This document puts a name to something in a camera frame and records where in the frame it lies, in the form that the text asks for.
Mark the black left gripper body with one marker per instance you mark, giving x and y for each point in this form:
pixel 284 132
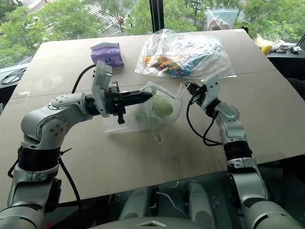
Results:
pixel 114 100

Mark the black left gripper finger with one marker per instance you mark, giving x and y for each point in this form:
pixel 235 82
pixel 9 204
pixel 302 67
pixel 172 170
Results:
pixel 135 93
pixel 135 100

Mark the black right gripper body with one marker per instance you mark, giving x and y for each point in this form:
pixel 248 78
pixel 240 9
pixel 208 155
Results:
pixel 199 94

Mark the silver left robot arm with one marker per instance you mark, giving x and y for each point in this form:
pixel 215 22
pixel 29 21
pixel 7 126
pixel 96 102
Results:
pixel 45 124

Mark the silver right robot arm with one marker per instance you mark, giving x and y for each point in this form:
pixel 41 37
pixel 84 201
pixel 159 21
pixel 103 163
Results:
pixel 240 167

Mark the clear bag of colourful blocks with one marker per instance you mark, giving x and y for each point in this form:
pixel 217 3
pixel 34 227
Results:
pixel 183 56

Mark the clear plastic bag with blue strip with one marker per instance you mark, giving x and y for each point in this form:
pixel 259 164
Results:
pixel 222 17

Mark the purple tissue pack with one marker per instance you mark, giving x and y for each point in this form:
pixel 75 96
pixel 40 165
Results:
pixel 108 54

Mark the yellow soft object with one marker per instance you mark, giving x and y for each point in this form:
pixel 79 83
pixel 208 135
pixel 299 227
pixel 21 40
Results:
pixel 264 45

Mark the grey rounded robot leg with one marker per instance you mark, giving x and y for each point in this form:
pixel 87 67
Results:
pixel 137 202
pixel 199 202

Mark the small black and white device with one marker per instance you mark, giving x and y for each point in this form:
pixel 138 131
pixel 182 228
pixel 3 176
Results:
pixel 295 49

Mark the silver robot torso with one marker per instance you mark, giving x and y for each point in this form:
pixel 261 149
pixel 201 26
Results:
pixel 152 223

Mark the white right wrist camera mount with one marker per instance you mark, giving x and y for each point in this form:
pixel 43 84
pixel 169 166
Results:
pixel 211 89

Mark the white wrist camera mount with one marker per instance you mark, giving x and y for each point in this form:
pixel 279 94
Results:
pixel 101 76
pixel 211 89

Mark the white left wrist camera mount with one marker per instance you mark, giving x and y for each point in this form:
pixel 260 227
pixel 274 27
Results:
pixel 101 76

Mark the dark window frame post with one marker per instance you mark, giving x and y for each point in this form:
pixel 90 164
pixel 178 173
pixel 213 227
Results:
pixel 156 15

